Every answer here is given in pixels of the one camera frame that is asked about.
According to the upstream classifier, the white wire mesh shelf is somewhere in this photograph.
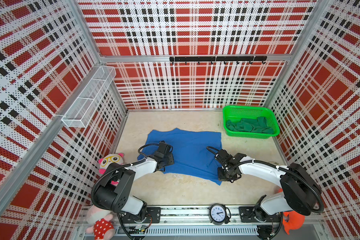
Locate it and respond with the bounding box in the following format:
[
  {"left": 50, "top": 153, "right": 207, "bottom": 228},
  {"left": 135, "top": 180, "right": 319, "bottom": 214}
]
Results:
[{"left": 62, "top": 66, "right": 116, "bottom": 128}]

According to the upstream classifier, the black hook rail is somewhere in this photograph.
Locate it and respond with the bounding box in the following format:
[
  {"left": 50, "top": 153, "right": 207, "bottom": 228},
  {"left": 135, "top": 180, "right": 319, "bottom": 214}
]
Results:
[{"left": 169, "top": 56, "right": 268, "bottom": 63}]

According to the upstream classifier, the pink plush with strawberry dress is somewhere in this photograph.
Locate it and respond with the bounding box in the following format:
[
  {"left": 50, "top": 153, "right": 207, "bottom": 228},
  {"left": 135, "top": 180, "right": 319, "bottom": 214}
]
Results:
[{"left": 86, "top": 205, "right": 116, "bottom": 240}]

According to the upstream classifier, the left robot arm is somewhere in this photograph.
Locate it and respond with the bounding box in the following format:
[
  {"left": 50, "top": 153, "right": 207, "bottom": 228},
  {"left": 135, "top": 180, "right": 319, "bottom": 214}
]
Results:
[{"left": 91, "top": 141, "right": 175, "bottom": 223}]

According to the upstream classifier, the green plastic basket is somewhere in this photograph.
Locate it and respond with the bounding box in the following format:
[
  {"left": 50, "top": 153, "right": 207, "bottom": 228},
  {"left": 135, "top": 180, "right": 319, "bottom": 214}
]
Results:
[{"left": 223, "top": 106, "right": 280, "bottom": 139}]

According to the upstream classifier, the small black analog clock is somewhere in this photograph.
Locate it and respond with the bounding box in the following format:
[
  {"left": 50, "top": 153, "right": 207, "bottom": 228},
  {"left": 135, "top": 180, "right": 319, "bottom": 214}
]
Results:
[{"left": 209, "top": 204, "right": 232, "bottom": 226}]

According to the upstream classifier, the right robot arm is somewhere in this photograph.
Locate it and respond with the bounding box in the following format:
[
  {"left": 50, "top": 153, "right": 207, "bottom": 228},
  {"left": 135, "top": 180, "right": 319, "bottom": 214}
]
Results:
[{"left": 214, "top": 149, "right": 325, "bottom": 222}]

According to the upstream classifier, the green tank top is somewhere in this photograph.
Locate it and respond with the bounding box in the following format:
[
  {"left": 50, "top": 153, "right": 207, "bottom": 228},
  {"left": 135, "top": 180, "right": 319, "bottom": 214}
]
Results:
[{"left": 226, "top": 117, "right": 275, "bottom": 135}]

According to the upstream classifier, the blue tank top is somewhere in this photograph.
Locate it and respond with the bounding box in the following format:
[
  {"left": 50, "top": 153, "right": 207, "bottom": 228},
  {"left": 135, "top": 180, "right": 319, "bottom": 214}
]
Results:
[{"left": 142, "top": 128, "right": 222, "bottom": 186}]

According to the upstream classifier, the aluminium front rail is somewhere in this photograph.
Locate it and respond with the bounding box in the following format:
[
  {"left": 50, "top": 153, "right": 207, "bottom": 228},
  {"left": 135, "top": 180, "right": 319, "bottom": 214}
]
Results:
[{"left": 74, "top": 204, "right": 325, "bottom": 240}]

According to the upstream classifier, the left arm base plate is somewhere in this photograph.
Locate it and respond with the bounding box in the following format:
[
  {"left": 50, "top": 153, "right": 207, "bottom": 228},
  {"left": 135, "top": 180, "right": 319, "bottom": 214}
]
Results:
[{"left": 121, "top": 206, "right": 161, "bottom": 224}]

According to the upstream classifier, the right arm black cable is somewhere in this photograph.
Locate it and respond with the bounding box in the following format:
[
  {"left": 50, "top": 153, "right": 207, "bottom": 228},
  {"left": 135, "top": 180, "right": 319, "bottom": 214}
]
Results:
[{"left": 206, "top": 145, "right": 325, "bottom": 240}]

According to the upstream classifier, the red shark plush toy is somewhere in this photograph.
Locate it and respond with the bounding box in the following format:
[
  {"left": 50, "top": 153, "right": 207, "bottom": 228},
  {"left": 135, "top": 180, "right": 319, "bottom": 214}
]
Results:
[{"left": 277, "top": 188, "right": 306, "bottom": 235}]

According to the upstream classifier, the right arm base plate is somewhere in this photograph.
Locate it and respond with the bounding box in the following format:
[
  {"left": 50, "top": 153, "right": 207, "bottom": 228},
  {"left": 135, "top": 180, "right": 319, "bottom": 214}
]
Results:
[{"left": 239, "top": 206, "right": 281, "bottom": 224}]

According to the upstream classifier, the pink plush with yellow glasses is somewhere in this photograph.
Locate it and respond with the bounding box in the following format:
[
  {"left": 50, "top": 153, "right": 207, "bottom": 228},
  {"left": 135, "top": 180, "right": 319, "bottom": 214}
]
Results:
[{"left": 98, "top": 153, "right": 125, "bottom": 175}]

